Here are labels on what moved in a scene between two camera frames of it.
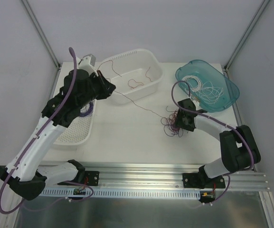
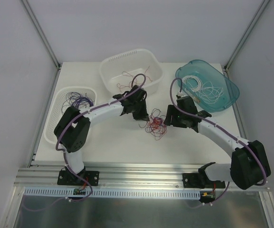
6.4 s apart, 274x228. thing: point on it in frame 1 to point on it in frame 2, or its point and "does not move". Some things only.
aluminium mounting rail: (152, 176) does not move
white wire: (209, 93) does not move
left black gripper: (103, 86) to (139, 110)
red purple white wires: (170, 128) to (155, 125)
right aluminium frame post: (262, 7) does not move
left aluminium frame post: (55, 58) does not move
